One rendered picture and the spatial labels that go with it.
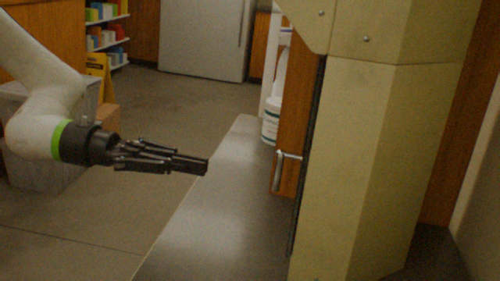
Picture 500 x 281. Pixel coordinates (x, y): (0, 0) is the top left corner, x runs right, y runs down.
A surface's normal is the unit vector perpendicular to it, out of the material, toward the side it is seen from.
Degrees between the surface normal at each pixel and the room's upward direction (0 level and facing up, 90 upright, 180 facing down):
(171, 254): 0
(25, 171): 95
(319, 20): 90
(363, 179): 90
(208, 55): 90
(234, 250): 0
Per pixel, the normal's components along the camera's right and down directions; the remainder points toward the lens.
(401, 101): 0.56, 0.37
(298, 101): -0.18, 0.35
